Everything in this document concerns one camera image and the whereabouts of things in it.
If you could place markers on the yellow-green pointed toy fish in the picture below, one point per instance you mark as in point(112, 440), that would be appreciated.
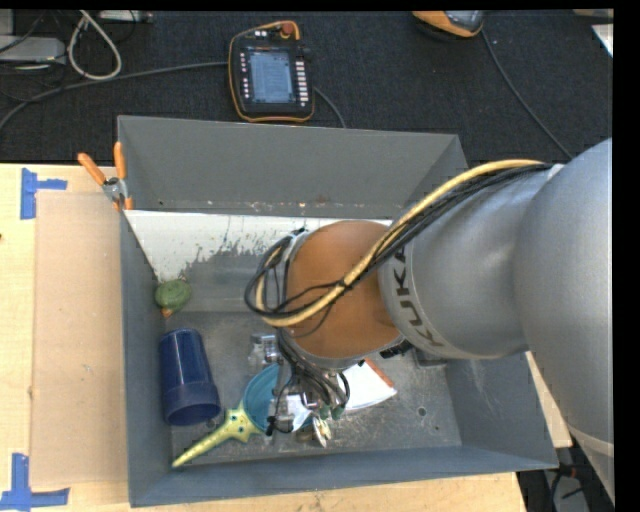
point(225, 434)

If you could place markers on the teal bowl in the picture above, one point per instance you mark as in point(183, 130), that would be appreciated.
point(259, 395)

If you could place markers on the green toy frog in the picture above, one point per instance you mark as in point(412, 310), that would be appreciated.
point(172, 295)

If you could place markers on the grey metal bin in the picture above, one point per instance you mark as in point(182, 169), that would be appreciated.
point(280, 165)

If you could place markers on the dark blue plastic cup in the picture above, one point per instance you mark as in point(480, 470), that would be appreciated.
point(187, 375)

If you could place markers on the pale yellow small toy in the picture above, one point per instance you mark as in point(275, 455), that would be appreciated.
point(320, 434)

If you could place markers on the clear glass jar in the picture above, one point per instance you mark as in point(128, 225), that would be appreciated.
point(262, 350)

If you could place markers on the black cylinder on white bracket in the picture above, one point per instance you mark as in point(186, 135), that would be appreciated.
point(394, 351)

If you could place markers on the white box with orange edge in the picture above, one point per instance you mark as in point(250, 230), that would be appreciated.
point(370, 387)

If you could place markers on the pale brown cardboard board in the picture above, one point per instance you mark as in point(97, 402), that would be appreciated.
point(75, 340)

